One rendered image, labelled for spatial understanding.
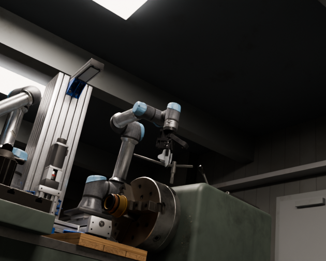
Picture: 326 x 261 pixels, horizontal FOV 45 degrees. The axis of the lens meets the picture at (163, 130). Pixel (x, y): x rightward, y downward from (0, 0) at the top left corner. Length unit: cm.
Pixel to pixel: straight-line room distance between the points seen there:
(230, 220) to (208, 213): 16
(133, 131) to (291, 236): 277
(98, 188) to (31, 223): 119
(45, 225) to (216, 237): 81
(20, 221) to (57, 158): 124
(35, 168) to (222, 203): 118
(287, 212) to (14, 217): 400
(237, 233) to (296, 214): 293
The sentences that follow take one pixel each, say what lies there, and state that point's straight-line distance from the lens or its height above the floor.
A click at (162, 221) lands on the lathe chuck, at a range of 163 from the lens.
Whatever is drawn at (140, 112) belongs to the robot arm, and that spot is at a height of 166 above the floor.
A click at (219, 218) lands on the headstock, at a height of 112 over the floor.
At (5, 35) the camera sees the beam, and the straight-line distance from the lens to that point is 409.
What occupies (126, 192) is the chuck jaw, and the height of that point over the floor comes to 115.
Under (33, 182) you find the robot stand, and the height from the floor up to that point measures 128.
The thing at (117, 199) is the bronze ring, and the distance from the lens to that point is 163.
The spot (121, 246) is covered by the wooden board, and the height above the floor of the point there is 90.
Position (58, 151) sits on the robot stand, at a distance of 242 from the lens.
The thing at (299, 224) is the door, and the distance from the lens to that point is 474.
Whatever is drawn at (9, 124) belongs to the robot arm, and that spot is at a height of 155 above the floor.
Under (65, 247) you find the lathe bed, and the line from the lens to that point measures 134.
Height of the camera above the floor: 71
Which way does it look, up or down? 24 degrees up
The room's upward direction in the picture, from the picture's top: 9 degrees clockwise
